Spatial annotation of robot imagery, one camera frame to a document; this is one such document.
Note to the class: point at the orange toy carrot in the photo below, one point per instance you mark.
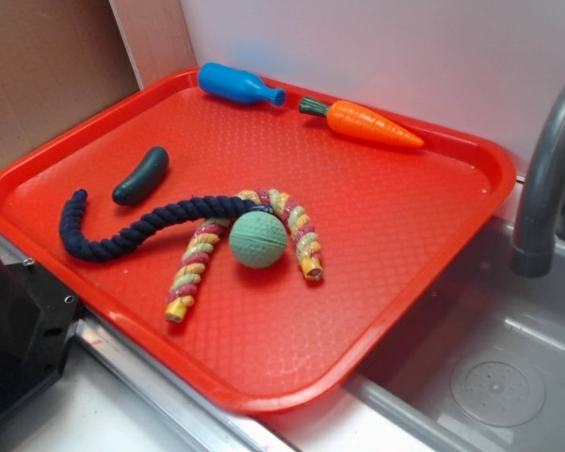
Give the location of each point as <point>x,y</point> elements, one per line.
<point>356,121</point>

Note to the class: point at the grey sink faucet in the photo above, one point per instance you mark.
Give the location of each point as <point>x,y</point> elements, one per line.
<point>540,217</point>

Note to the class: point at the red plastic tray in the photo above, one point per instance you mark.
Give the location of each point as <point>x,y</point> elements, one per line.
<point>256,341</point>

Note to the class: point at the round sink drain cover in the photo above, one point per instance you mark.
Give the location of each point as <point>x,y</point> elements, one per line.
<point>497,393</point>

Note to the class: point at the dark green toy cucumber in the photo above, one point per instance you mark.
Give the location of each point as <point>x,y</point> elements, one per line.
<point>144,179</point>

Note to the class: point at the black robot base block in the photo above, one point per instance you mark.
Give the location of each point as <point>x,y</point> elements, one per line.
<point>38,315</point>

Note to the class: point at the blue toy bottle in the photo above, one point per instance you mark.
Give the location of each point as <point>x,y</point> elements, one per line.
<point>238,86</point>

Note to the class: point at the green rubber ball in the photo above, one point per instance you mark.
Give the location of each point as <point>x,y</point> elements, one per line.
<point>258,240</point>

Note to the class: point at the multicolour twisted rope toy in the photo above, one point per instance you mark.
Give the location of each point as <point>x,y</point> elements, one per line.
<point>299,230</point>

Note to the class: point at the brown cardboard panel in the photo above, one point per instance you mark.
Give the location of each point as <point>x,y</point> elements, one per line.
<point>63,61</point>

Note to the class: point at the grey plastic sink basin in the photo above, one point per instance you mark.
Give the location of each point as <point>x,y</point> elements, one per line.
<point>477,308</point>

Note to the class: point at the navy blue rope toy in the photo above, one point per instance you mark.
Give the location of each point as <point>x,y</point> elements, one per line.
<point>128,239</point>

